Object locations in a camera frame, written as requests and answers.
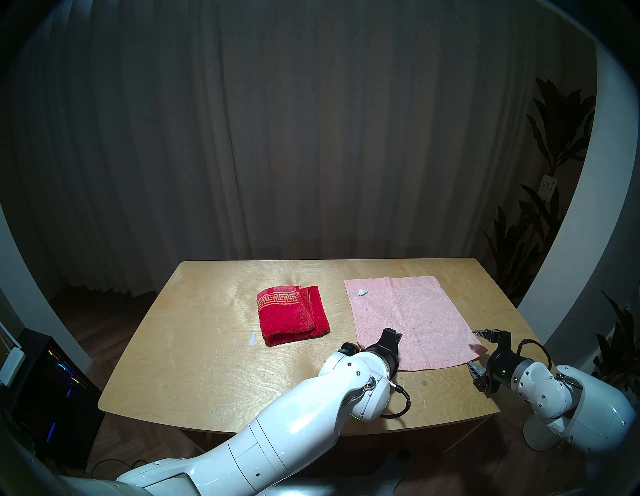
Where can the small white box device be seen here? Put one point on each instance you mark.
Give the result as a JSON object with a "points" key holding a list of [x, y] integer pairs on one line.
{"points": [[11, 366]]}

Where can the white cylindrical plant pot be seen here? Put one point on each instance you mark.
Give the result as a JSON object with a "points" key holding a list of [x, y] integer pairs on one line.
{"points": [[537, 436]]}

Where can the black computer tower with lights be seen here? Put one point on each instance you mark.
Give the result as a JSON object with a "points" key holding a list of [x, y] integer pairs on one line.
{"points": [[50, 400]]}

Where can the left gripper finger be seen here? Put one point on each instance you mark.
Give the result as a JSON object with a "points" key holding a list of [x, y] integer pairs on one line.
{"points": [[394, 342], [385, 340]]}

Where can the red towel with gold pattern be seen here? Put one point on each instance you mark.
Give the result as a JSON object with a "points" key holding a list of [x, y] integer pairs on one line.
{"points": [[290, 320]]}

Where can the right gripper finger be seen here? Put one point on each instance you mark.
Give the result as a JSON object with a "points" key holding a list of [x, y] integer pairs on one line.
{"points": [[486, 335], [476, 374]]}

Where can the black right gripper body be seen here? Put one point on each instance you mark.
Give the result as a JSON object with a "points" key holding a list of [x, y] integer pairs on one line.
{"points": [[502, 367]]}

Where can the white paper plant tag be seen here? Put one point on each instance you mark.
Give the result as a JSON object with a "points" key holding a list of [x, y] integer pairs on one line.
{"points": [[548, 188]]}

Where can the dark potted plant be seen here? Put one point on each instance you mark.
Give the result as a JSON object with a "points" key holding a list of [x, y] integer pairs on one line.
{"points": [[617, 350]]}

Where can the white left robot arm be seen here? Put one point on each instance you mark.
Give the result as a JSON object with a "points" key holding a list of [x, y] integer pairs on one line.
{"points": [[300, 425]]}

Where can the tall dark leafy plant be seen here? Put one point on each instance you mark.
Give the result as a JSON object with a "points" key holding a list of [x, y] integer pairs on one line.
{"points": [[560, 125]]}

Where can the grey pleated curtain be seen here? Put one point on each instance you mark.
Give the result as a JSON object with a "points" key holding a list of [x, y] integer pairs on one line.
{"points": [[300, 125]]}

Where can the plain pink towel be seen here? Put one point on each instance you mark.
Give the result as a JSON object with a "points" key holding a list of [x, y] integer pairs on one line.
{"points": [[415, 315]]}

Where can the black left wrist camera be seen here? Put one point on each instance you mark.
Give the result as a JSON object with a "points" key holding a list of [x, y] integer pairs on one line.
{"points": [[348, 349]]}

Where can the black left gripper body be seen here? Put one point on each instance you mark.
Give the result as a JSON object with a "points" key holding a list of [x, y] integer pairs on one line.
{"points": [[387, 362]]}

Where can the grey metal pedestal base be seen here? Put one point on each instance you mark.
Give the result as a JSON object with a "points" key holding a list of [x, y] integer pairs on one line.
{"points": [[350, 487]]}

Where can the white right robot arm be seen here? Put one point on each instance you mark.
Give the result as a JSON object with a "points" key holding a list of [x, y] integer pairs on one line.
{"points": [[590, 410]]}

